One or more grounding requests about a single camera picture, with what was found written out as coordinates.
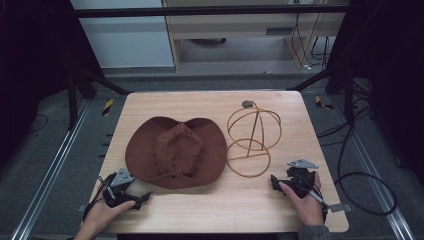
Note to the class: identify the small grey tag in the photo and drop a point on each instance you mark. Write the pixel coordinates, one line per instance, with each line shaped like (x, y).
(247, 104)

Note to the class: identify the black stand legs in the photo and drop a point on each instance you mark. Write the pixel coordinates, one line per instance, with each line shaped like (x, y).
(96, 81)
(333, 80)

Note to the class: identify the black curtain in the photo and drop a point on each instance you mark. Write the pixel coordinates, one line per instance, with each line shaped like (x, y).
(36, 66)
(393, 66)

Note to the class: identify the yellow black striped tape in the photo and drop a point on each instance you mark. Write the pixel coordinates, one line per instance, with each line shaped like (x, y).
(322, 103)
(107, 106)

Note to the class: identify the black horizontal bar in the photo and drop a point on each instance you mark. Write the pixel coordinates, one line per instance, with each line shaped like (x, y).
(200, 11)

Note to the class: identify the brown wide-brim hat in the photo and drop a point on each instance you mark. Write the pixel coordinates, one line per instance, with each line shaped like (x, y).
(176, 150)

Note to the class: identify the white cabinet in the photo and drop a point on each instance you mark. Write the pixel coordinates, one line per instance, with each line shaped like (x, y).
(126, 40)

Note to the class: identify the person's right hand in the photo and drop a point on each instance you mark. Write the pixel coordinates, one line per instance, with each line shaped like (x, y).
(306, 208)

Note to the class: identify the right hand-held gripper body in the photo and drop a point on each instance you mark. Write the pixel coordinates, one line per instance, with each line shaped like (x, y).
(301, 176)

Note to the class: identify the light wooden desk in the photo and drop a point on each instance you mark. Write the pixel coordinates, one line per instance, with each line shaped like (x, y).
(233, 25)

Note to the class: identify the person's left hand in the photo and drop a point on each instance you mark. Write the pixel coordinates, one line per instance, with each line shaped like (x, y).
(106, 213)

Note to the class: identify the metal floor rail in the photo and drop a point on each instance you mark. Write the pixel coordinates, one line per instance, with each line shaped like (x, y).
(50, 173)
(376, 176)

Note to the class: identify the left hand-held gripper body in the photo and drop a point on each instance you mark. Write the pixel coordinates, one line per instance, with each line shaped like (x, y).
(121, 178)

